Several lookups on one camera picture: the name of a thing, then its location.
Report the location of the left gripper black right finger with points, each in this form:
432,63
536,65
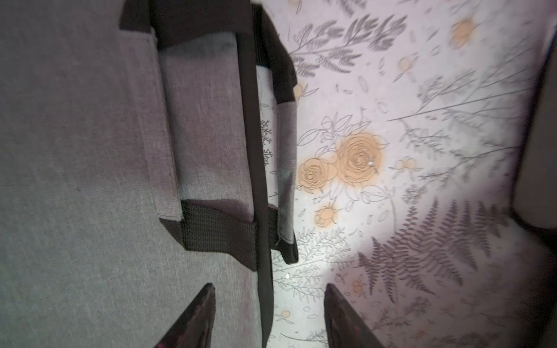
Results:
344,327

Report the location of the floral table mat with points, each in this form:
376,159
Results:
410,120

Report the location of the grey laptop bag with handles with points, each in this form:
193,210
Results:
147,149

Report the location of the large grey backpack bag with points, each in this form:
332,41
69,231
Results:
533,197

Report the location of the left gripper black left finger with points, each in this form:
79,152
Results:
193,329

